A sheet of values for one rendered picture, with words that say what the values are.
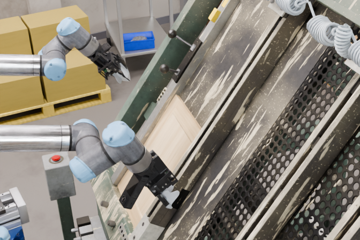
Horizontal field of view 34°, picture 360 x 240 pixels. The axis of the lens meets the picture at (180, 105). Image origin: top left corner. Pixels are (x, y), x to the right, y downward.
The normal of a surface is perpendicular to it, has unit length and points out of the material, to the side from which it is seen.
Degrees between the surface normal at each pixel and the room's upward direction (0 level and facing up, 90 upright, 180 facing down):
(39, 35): 90
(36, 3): 90
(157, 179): 27
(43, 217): 0
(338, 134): 90
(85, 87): 90
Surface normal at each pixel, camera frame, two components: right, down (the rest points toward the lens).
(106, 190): -0.79, -0.36
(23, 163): -0.04, -0.87
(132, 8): 0.49, 0.42
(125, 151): 0.32, 0.54
